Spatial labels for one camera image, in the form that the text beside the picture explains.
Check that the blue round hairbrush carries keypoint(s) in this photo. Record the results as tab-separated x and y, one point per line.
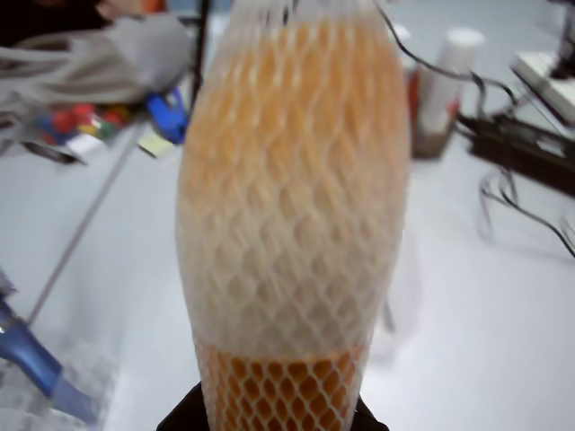
31	350

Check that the grey fabric bag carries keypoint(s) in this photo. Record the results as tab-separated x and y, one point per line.
112	63

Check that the brown translucent organizer box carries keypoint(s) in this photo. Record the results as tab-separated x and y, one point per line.
433	143

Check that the clear acrylic organizer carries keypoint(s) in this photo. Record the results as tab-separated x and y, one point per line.
27	413

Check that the box of colourful pieces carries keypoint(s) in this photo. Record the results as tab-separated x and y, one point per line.
76	123

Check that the makeup brush with mesh sleeve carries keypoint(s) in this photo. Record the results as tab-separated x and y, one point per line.
292	202

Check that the white spray can orange print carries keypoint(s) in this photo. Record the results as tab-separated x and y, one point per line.
449	90

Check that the black power adapter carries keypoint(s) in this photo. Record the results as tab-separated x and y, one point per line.
516	148

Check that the yellow sticky note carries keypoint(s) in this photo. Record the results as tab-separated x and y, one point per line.
155	144

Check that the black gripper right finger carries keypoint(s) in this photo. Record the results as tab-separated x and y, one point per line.
370	419

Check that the blue plastic clip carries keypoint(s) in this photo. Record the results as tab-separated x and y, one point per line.
168	116

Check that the white power strip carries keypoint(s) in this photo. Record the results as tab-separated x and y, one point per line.
539	76

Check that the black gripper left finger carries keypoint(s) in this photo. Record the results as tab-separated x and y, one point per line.
188	413

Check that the thin black pole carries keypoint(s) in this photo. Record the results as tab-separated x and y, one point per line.
201	54

